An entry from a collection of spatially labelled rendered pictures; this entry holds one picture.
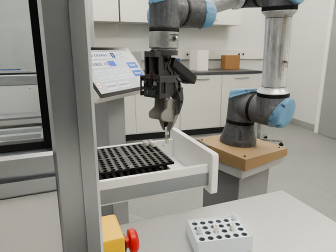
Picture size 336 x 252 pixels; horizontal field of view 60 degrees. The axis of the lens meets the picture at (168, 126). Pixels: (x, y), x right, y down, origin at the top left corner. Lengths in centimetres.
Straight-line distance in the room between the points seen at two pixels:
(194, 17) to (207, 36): 406
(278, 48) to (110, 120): 98
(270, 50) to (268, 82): 11
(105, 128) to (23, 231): 139
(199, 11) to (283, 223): 57
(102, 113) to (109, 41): 282
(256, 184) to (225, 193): 14
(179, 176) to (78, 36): 53
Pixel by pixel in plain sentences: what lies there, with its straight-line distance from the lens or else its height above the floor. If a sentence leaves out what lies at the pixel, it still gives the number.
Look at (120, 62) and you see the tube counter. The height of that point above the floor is 112.
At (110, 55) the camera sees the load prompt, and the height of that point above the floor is 116.
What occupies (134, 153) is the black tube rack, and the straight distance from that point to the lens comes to 83.
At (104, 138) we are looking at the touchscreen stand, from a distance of 171.
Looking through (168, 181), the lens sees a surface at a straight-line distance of 73.
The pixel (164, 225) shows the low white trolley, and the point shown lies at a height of 76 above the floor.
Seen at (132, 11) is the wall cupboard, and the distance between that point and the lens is 413.
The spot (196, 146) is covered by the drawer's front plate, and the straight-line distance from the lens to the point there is 82.
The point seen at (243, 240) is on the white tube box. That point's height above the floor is 79.
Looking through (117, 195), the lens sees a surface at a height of 86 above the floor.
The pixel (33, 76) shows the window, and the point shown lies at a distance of 29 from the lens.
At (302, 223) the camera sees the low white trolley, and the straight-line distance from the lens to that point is 84.
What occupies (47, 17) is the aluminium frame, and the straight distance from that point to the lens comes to 27.
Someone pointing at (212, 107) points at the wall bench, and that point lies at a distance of 417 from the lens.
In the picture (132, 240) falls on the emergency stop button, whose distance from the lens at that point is 50.
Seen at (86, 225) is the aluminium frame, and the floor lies 101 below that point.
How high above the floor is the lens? 118
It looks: 14 degrees down
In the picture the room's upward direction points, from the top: straight up
